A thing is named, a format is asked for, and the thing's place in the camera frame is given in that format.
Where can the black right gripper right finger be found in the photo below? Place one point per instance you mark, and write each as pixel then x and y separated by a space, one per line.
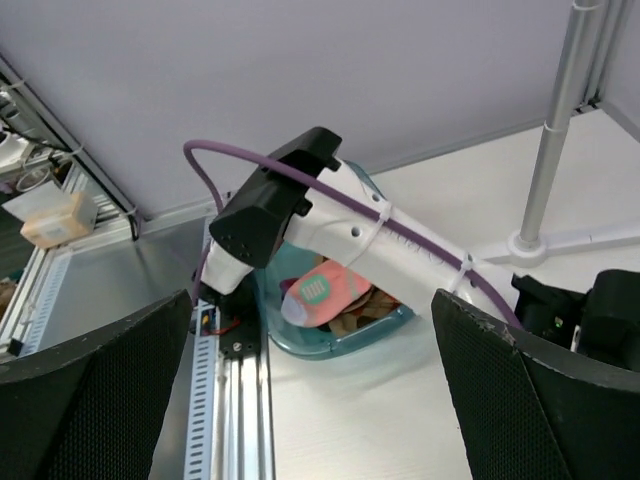
pixel 530 409

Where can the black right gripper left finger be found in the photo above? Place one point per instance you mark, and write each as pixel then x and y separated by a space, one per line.
pixel 93 407

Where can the pink patterned sock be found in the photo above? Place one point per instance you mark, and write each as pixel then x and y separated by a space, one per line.
pixel 322 294

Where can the beige argyle sock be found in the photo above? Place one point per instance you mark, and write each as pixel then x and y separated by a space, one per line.
pixel 371 306

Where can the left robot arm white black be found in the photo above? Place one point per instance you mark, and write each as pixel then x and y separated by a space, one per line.
pixel 305 196

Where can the cardboard box on shelf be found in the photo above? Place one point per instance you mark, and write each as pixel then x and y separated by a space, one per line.
pixel 62 225

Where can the teal plastic basin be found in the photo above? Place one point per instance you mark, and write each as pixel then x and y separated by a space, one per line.
pixel 285 268

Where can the silver clothes rack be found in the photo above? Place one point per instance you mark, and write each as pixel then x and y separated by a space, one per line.
pixel 593 34

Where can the grey slotted cable duct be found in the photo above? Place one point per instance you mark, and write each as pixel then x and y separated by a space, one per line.
pixel 182 451

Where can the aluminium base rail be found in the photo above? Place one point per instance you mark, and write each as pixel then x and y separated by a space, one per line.
pixel 111 277

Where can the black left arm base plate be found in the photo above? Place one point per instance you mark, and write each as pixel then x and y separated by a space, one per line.
pixel 236 326

